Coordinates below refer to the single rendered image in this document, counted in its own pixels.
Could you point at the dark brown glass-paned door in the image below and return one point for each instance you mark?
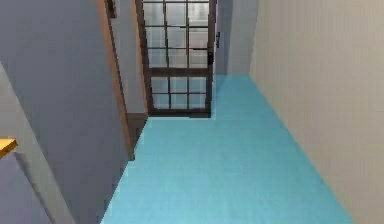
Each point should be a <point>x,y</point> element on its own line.
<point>178,71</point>

